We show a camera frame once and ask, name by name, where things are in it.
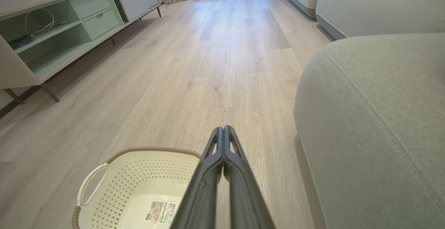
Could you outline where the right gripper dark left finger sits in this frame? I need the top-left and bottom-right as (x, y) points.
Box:
(169, 126), (225, 229)

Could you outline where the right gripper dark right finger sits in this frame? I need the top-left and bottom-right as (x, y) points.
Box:
(222, 125), (276, 229)

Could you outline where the cream perforated laundry basket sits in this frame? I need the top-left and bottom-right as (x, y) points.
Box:
(72, 147), (223, 229)

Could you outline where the paper sticker label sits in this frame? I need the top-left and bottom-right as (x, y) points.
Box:
(145, 201), (178, 224)

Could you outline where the pale green cabinet drawer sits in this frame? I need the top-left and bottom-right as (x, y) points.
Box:
(83, 8), (121, 40)
(71, 0), (112, 19)

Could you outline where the white green TV cabinet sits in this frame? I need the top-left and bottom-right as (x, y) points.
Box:
(0, 0), (164, 105)

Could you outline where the small black device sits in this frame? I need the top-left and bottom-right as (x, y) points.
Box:
(9, 34), (34, 50)

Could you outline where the coiled white cable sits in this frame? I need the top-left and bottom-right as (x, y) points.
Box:
(24, 8), (69, 37)

